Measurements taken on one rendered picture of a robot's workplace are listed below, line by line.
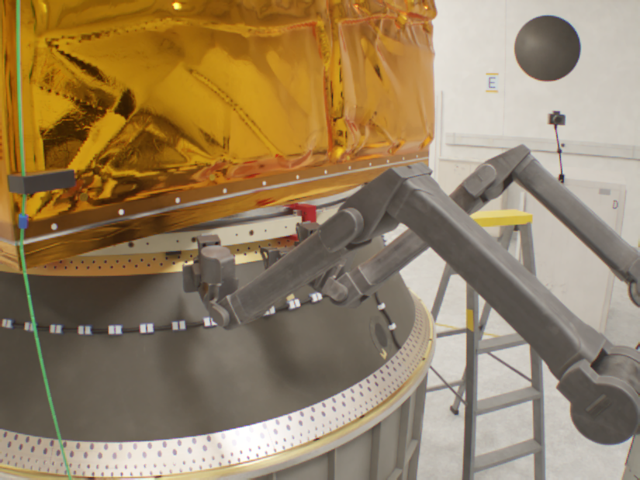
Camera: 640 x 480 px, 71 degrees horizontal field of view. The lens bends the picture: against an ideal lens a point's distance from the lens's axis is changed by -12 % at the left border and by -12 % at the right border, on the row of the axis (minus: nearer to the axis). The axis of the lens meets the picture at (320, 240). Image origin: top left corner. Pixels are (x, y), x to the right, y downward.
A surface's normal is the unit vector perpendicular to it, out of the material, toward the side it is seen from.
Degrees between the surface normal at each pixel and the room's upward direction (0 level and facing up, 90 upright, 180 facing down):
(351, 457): 90
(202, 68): 88
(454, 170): 90
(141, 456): 43
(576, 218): 69
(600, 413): 92
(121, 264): 62
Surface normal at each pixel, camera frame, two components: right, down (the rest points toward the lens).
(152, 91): 0.83, 0.11
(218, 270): -0.68, 0.22
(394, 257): -0.38, -0.14
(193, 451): 0.22, -0.55
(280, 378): 0.48, -0.27
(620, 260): -0.57, -0.29
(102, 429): 0.11, -0.24
